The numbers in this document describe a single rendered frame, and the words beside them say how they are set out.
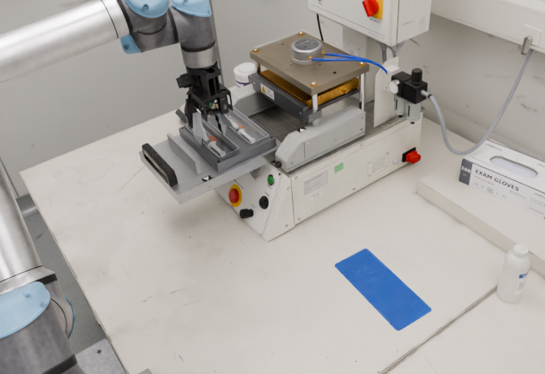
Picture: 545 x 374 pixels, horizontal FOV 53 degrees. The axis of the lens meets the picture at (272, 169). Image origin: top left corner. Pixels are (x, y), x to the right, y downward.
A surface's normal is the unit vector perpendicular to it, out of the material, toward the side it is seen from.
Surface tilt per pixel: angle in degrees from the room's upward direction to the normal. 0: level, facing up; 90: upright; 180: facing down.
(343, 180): 90
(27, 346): 46
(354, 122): 90
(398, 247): 0
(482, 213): 0
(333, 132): 90
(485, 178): 90
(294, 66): 0
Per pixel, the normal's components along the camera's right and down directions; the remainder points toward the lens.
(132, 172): -0.08, -0.79
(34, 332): 0.62, -0.33
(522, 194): -0.71, 0.47
